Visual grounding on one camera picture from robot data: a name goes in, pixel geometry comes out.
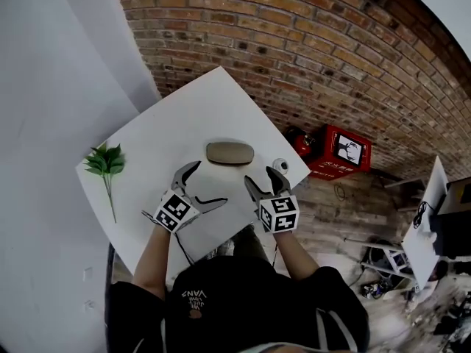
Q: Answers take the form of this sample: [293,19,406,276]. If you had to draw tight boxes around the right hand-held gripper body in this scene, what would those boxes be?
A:
[252,188,300,234]

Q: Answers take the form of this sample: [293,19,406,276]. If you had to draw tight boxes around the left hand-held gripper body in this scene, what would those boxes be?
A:
[141,182,202,234]

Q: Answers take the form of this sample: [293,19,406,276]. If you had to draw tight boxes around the beige glasses case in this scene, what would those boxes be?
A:
[205,140,255,166]

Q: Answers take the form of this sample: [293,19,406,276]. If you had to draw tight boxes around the person's left forearm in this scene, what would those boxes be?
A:
[132,222,174,301]

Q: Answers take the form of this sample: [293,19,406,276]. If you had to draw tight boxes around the person's right forearm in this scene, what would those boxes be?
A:
[274,229,320,282]

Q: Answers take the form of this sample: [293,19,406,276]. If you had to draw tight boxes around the person's olive trouser leg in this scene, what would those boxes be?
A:
[220,224,272,263]

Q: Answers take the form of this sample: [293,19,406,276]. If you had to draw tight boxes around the red fire extinguisher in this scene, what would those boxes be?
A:
[285,126,317,157]

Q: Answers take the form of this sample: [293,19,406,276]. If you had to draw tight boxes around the red fire equipment box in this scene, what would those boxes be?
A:
[305,124,372,182]

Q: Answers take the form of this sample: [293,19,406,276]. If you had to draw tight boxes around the green artificial leaf sprig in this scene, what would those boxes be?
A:
[82,142,127,224]

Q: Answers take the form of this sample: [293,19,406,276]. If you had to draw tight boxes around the person's black t-shirt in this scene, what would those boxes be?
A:
[106,255,371,353]

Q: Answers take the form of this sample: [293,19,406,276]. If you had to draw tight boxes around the black round wheel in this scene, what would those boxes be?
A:
[362,244,406,275]

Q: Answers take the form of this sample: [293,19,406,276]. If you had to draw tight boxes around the small white side table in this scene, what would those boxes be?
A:
[400,155,450,290]

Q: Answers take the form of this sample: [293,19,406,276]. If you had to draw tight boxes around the black monitor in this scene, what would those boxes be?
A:
[430,211,471,259]

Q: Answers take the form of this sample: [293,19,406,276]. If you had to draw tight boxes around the brown cardboard box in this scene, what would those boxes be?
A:
[445,176,471,215]

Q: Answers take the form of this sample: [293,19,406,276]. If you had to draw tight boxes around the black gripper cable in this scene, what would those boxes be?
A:
[173,232,196,266]

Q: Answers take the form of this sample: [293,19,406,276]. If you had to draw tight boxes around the coiled black cable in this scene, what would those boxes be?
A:
[412,200,428,229]

